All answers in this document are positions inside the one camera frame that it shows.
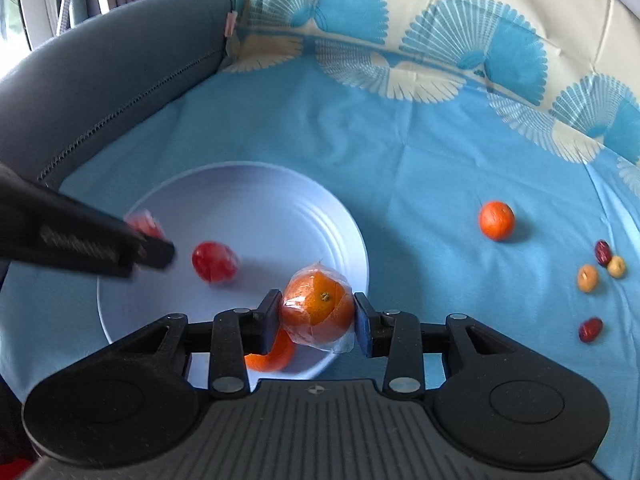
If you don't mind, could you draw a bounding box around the red candy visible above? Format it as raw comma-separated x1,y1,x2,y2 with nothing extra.
191,242,240,284
125,210,165,240

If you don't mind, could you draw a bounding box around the bare orange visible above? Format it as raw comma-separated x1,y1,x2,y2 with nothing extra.
245,328,296,373

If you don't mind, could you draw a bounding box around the orange fruit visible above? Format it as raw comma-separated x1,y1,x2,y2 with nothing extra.
279,262,356,354

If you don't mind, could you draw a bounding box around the small orange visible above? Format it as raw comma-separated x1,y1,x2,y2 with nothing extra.
478,200,516,242

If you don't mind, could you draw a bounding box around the dark red jujube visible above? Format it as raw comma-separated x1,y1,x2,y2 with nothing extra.
578,316,604,344
594,240,613,268

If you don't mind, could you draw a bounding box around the light blue round plate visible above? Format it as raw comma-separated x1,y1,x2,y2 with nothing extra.
96,160,371,382

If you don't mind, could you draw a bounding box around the blue sofa armrest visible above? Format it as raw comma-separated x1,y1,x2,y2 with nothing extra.
1,0,231,188

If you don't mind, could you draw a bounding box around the blue fan-pattern cloth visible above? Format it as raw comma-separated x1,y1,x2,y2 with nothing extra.
0,0,640,480

